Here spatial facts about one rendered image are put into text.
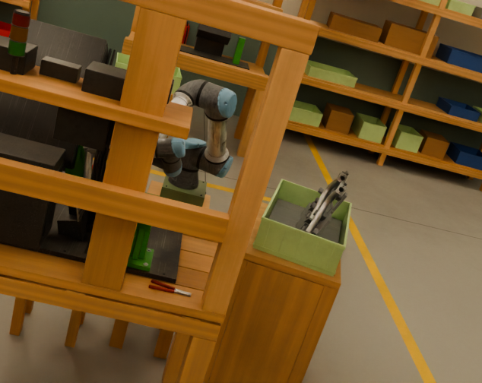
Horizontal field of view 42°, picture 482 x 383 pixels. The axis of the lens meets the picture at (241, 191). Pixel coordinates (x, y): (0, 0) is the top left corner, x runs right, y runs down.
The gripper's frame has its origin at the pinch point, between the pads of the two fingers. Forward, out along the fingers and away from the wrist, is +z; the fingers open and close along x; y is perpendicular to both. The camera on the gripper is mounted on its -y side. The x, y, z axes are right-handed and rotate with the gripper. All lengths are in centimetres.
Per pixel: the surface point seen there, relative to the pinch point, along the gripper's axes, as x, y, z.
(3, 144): 16.6, -3.9, 26.8
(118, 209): 22.8, -31.7, -15.9
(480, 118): -474, 280, -374
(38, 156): 16.5, -9.1, 14.1
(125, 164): 29.2, -18.7, -18.5
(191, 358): -26, -72, -37
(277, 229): -67, -8, -75
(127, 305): -9, -56, -15
